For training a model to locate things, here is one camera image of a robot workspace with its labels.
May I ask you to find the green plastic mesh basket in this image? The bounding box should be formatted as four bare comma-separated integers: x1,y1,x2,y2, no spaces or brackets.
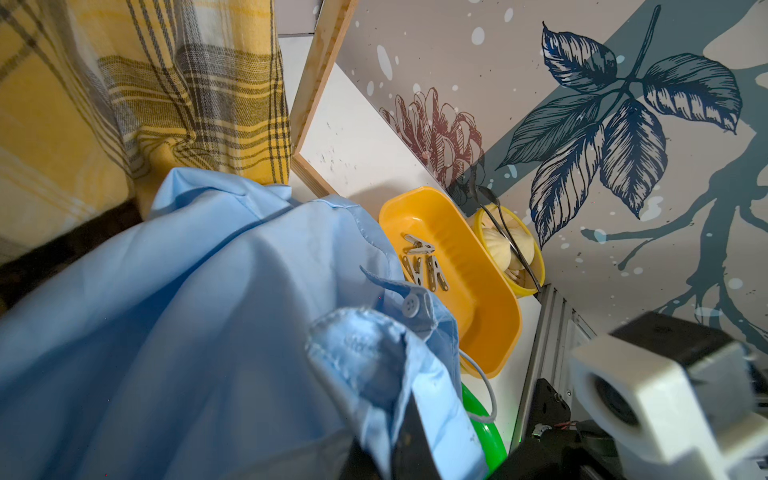
462,385,508,476

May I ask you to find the yellow plaid shirt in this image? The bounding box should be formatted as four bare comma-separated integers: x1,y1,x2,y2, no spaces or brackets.
1,1,293,263

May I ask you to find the yellow round bowl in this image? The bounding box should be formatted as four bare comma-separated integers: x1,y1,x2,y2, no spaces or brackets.
473,204,546,298

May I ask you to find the clear clothespin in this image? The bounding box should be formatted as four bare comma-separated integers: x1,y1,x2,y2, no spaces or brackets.
401,255,424,286

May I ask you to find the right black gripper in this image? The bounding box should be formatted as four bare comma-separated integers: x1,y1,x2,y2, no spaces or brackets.
391,378,623,480

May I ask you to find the light blue shirt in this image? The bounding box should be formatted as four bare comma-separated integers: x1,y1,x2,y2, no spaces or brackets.
1,168,488,479

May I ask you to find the wooden clothes rack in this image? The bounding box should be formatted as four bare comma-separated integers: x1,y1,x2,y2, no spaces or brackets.
290,0,359,198

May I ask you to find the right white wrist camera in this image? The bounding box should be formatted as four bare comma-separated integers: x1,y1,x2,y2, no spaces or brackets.
570,312,767,479

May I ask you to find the yellow plastic tray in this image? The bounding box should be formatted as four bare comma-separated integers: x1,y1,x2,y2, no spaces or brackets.
378,187,523,378

